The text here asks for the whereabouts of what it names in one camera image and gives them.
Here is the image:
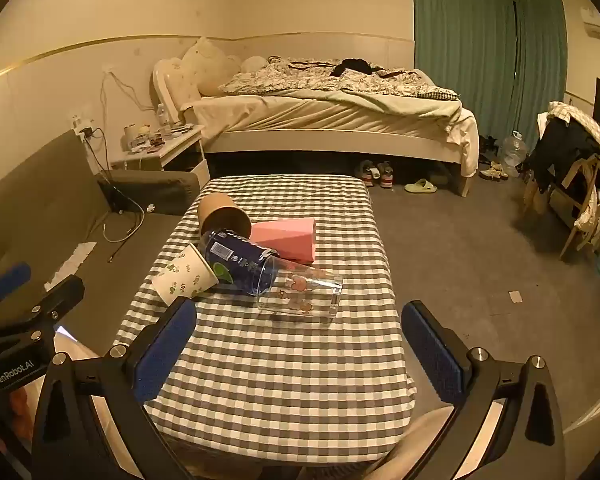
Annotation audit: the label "white paper sheet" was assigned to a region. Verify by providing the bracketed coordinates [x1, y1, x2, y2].
[44, 242, 97, 292]

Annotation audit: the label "white bed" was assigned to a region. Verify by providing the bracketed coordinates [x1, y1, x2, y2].
[152, 55, 481, 197]

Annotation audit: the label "cream bed sheet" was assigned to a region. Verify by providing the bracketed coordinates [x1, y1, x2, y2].
[180, 87, 481, 177]

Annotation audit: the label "checkered tablecloth table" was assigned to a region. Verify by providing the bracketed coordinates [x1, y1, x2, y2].
[112, 175, 417, 464]

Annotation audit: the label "white leaf print paper cup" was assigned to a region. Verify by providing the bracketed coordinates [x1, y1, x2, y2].
[151, 244, 220, 306]

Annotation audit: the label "pair of sneakers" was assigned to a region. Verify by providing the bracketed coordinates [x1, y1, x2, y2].
[354, 160, 397, 189]

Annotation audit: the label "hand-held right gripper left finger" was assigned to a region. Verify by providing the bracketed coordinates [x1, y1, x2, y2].
[30, 297, 198, 480]

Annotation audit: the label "white air conditioner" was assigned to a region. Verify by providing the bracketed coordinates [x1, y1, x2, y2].
[580, 5, 600, 42]

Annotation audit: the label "white shoes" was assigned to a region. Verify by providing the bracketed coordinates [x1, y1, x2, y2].
[479, 160, 512, 182]

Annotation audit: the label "brown paper cup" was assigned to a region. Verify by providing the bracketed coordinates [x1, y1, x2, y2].
[197, 193, 253, 237]

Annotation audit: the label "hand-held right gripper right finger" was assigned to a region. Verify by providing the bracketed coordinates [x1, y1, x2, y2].
[390, 301, 567, 480]

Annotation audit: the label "clear glass cup pink print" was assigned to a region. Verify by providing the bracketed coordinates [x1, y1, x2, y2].
[256, 255, 344, 319]

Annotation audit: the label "pink box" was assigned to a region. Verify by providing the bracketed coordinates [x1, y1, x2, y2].
[250, 217, 317, 265]

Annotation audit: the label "floral duvet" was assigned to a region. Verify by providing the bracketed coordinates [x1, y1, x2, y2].
[219, 57, 462, 100]

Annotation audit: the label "cable on sofa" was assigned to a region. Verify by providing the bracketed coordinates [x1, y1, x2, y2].
[99, 199, 147, 264]

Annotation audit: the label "white wall cable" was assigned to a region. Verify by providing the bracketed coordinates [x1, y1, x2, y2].
[101, 66, 157, 112]

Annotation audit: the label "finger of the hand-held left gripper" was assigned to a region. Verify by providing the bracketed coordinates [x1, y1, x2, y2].
[0, 275, 86, 337]
[0, 262, 32, 306]

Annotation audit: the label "white nightstand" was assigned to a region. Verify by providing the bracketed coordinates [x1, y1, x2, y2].
[109, 125, 211, 187]

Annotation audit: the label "black garment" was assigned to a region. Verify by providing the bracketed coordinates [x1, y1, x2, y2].
[330, 58, 377, 77]

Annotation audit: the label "grey sofa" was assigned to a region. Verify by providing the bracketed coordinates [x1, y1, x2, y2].
[0, 130, 202, 356]

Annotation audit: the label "wooden chair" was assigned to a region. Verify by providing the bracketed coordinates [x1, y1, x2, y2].
[524, 152, 600, 262]

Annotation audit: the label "cream pillow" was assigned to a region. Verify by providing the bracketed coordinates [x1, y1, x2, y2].
[180, 37, 242, 97]

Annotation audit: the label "large clear water jug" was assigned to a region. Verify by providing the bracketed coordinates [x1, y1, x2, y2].
[497, 131, 527, 177]

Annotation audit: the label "blue label plastic cup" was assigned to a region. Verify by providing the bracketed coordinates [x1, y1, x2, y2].
[200, 229, 281, 296]

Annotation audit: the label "green slipper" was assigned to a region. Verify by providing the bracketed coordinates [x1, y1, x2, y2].
[404, 178, 439, 195]

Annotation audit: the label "teal curtain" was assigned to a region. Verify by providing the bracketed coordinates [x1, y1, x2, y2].
[411, 0, 520, 75]
[514, 0, 568, 106]

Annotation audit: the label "dark jacket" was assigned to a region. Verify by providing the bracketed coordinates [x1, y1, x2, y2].
[526, 116, 600, 197]

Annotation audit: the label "wall socket with charger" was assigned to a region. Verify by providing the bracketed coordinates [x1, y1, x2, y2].
[71, 114, 99, 139]

